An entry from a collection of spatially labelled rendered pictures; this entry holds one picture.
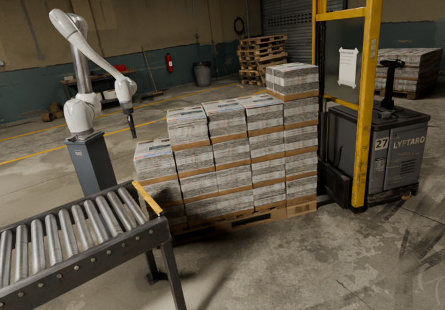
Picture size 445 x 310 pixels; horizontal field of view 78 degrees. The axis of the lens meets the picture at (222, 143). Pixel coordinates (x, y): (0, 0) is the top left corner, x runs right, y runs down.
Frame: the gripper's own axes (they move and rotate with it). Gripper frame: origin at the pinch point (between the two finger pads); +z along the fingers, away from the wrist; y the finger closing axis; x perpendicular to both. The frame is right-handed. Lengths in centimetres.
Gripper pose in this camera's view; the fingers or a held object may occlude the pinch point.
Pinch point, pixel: (134, 134)
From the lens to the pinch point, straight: 221.9
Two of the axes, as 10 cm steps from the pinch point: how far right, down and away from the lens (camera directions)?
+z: 1.1, 9.2, 3.7
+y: -2.1, -3.5, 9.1
